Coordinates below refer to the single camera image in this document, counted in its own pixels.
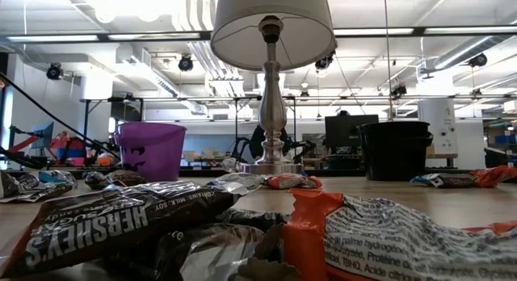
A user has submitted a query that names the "brown Hershey's candy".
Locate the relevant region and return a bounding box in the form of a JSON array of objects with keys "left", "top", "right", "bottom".
[
  {"left": 104, "top": 209, "right": 292, "bottom": 281},
  {"left": 0, "top": 170, "right": 41, "bottom": 204},
  {"left": 82, "top": 170, "right": 149, "bottom": 191},
  {"left": 0, "top": 182, "right": 243, "bottom": 278},
  {"left": 427, "top": 172, "right": 474, "bottom": 189}
]

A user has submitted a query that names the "white-shade silver table lamp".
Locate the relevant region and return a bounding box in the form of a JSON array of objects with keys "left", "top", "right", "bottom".
[{"left": 209, "top": 0, "right": 338, "bottom": 176}]

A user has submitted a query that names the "black computer monitor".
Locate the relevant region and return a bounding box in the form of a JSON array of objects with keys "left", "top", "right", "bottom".
[{"left": 325, "top": 114, "right": 380, "bottom": 149}]

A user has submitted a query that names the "purple plastic bucket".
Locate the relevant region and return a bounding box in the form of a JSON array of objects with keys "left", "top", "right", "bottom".
[{"left": 114, "top": 122, "right": 188, "bottom": 182}]

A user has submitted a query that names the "black plastic bucket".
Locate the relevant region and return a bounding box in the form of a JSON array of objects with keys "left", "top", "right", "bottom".
[{"left": 357, "top": 120, "right": 434, "bottom": 182}]

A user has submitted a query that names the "red workshop equipment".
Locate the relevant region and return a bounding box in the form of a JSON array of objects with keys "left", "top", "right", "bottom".
[{"left": 7, "top": 129, "right": 118, "bottom": 169}]

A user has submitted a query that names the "blue-screen monitor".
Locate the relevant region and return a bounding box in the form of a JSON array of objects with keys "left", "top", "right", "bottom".
[{"left": 31, "top": 121, "right": 55, "bottom": 150}]

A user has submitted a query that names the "thin hanging ceiling cable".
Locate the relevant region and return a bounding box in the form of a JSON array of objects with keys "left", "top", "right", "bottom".
[{"left": 382, "top": 0, "right": 393, "bottom": 121}]

